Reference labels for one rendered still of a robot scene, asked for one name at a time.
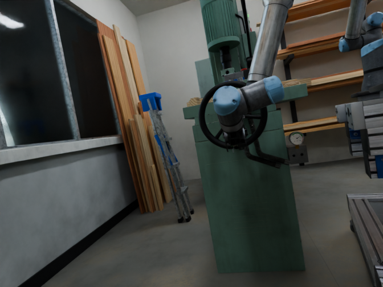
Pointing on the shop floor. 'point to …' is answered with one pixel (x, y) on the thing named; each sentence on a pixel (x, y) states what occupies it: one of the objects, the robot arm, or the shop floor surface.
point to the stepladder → (149, 100)
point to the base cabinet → (251, 207)
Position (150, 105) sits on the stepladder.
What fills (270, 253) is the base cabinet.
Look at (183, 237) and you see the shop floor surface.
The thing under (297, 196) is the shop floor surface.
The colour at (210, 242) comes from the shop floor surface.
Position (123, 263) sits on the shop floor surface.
